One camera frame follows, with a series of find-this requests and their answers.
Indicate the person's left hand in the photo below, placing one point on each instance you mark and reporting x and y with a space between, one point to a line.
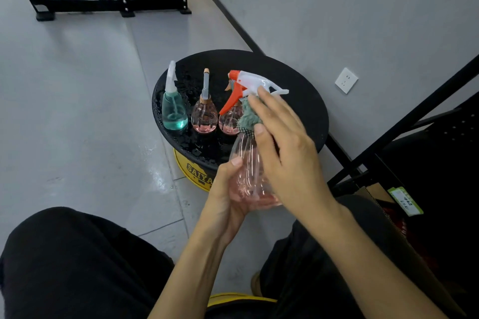
219 214

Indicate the person's right hand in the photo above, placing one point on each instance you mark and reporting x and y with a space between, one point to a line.
299 173

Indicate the green cleaning cloth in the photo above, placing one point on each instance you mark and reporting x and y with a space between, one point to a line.
247 117

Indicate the pink spray bottle grey nozzle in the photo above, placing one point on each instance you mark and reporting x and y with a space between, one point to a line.
204 118
229 122

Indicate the pink bottle orange white nozzle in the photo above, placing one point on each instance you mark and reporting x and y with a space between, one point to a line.
254 81

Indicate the green spray bottle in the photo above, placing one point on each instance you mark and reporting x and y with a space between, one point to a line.
174 117

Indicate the black metal rack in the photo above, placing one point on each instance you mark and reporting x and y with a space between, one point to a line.
430 154

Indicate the person's right forearm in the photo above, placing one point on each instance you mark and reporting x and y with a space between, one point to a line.
374 270

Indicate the person's left forearm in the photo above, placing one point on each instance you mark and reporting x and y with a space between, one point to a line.
187 281

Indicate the person's light shoe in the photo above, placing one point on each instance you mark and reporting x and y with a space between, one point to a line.
256 285

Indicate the yellow barrel base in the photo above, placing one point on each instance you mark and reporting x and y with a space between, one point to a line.
194 175

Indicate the round black table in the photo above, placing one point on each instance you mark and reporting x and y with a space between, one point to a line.
299 105

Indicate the yellow round stool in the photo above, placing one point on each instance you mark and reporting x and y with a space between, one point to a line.
239 297

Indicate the green white label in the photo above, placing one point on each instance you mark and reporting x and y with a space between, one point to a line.
405 201

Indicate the white wall socket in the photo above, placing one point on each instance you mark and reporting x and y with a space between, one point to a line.
346 80

